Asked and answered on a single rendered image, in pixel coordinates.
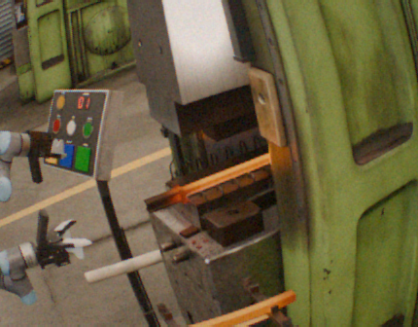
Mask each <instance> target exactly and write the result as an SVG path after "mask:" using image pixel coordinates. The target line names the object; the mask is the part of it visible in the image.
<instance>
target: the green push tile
mask: <svg viewBox="0 0 418 327"><path fill-rule="evenodd" d="M91 151H92V149H89V148H85V147H81V146H78V151H77V157H76V163H75V169H77V170H80V171H83V172H87V173H88V171H89V165H90V158H91Z"/></svg>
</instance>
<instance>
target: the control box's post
mask: <svg viewBox="0 0 418 327"><path fill-rule="evenodd" d="M95 180H96V184H97V188H98V191H99V195H100V197H101V200H102V203H103V207H104V209H105V213H106V216H107V220H108V224H109V227H110V230H111V233H112V237H113V240H114V242H115V243H116V246H117V249H118V252H119V256H120V258H121V260H122V261H125V260H126V261H127V260H128V259H131V258H130V254H129V253H128V251H127V248H126V244H125V241H124V238H123V234H122V231H121V228H120V225H119V221H118V218H117V214H116V210H115V208H114V204H113V200H112V196H111V192H110V188H109V185H108V181H99V180H97V179H95ZM126 275H127V277H128V279H129V282H130V284H131V287H132V291H133V292H134V293H135V296H136V298H137V301H138V304H139V307H140V309H141V310H142V311H143V312H144V313H145V312H149V311H151V308H150V305H149V304H148V302H147V299H146V296H145V293H144V291H143V288H142V286H141V284H140V282H139V279H138V275H137V273H136V271H134V272H129V273H127V274H126ZM144 317H145V319H146V322H147V324H148V326H149V327H158V325H157V323H156V321H155V319H154V316H153V314H152V313H149V314H146V315H145V314H144Z"/></svg>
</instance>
